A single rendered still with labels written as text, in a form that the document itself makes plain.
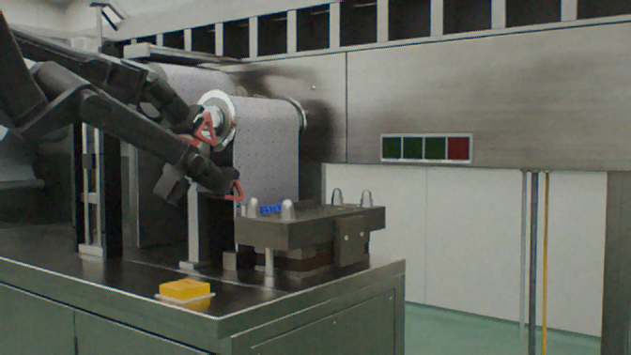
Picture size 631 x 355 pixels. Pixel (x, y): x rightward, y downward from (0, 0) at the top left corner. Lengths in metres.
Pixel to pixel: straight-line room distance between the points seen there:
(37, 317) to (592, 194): 3.00
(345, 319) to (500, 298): 2.69
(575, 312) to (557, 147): 2.59
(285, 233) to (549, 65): 0.67
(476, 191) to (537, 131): 2.59
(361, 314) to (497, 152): 0.49
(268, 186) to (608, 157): 0.78
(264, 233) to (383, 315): 0.40
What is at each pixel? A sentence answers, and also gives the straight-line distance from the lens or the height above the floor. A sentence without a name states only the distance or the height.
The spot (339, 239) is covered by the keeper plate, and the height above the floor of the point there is 0.98.
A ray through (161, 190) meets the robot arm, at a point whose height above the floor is 1.10.
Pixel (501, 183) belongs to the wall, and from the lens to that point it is 3.86.
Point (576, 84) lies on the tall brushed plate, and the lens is 1.33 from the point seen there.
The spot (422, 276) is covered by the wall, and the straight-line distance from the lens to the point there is 4.18.
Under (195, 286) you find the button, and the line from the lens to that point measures 1.16.
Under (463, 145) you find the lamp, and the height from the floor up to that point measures 1.19.
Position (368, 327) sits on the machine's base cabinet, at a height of 0.76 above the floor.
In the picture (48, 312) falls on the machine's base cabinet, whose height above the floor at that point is 0.78.
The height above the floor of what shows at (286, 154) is 1.17.
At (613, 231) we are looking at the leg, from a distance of 1.49.
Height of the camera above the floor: 1.21
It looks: 4 degrees down
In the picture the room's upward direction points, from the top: straight up
